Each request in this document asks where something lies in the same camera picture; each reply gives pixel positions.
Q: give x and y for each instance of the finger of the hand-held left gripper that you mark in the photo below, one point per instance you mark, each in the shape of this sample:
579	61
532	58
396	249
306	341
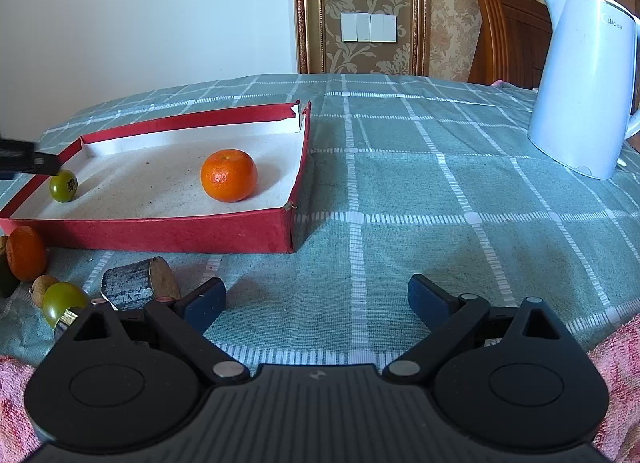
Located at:
45	165

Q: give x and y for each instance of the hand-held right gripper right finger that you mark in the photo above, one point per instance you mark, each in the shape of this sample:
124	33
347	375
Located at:
427	300

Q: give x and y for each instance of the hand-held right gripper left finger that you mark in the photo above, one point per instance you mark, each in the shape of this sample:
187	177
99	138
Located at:
205	304

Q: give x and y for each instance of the green round fruit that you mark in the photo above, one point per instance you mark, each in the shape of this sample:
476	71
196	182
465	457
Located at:
62	300
61	189

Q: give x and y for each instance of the purple eggplant piece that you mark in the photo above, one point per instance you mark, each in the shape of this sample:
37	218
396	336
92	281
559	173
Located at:
132	285

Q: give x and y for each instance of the red-rimmed white tray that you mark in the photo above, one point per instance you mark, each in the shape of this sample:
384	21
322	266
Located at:
150	235

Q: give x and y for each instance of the brown pear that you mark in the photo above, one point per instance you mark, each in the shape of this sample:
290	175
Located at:
39	289

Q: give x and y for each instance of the dark blue-white block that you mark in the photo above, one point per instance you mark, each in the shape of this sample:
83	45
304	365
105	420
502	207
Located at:
64	325

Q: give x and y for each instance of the green checked tablecloth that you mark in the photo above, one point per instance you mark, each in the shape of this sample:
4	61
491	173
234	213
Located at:
450	243

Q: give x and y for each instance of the orange tangerine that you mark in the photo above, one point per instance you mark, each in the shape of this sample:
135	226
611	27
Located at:
229	175
25	253

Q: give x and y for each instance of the pink cloth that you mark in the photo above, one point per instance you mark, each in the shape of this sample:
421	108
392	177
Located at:
15	393

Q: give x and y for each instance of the pile of clothes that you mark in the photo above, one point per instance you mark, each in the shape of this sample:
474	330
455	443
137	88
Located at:
499	83

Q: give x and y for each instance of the white electric kettle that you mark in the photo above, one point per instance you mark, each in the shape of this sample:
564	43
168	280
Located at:
580	93

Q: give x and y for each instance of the wooden headboard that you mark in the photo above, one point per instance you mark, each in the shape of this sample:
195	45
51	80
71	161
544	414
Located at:
510	43

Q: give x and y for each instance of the white wall light switch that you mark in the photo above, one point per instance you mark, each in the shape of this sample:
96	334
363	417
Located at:
369	27

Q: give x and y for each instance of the gold wall panel frame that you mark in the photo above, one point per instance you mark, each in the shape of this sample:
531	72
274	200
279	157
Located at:
302	8

